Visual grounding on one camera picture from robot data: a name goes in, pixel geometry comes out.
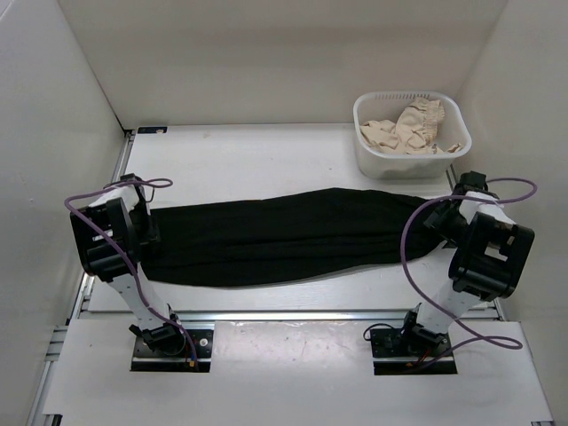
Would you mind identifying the front aluminium rail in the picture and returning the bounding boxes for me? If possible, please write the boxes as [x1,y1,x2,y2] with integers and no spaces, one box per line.
[76,307,501,322]

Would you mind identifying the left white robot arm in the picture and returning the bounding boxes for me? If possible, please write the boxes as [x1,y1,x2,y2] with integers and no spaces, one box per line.
[64,174,191,357]

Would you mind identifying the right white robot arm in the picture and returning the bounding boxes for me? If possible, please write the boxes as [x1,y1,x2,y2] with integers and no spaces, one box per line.
[398,171,535,355]

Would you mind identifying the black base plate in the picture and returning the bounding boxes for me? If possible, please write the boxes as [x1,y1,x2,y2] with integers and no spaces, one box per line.
[130,324,214,373]
[366,327,458,375]

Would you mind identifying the beige trousers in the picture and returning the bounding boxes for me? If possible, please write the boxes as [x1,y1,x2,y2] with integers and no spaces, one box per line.
[359,98,463,155]

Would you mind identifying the black trousers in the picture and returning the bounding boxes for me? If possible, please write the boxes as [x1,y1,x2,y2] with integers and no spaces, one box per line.
[141,188,425,288]

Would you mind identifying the white plastic basket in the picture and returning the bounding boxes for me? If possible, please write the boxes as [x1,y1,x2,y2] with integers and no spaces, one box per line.
[353,91,472,179]

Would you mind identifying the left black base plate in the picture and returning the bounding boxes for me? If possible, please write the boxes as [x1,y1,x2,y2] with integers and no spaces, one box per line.
[130,324,214,373]

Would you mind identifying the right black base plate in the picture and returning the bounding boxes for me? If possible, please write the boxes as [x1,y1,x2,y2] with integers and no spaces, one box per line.
[366,327,458,375]

